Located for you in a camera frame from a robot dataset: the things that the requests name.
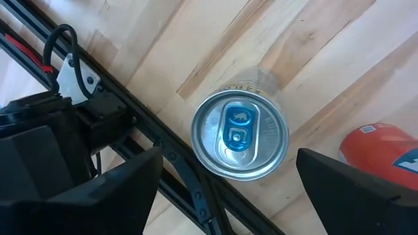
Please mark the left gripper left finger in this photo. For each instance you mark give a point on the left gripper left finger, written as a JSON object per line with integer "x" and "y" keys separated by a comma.
{"x": 98, "y": 209}

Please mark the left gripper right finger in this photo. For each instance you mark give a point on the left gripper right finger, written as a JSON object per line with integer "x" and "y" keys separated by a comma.
{"x": 359, "y": 209}

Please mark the red cola can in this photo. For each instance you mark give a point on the red cola can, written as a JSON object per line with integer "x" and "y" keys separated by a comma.
{"x": 379, "y": 153}

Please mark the slim silver blue can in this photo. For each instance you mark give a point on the slim silver blue can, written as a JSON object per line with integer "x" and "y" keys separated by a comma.
{"x": 240, "y": 137}

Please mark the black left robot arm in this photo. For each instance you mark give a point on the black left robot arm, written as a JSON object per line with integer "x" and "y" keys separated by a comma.
{"x": 32, "y": 156}

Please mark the black aluminium rig frame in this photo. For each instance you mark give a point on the black aluminium rig frame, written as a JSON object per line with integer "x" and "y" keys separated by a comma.
{"x": 153, "y": 127}

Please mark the grey metal bracket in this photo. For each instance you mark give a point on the grey metal bracket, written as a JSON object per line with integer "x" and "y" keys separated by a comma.
{"x": 70, "y": 81}

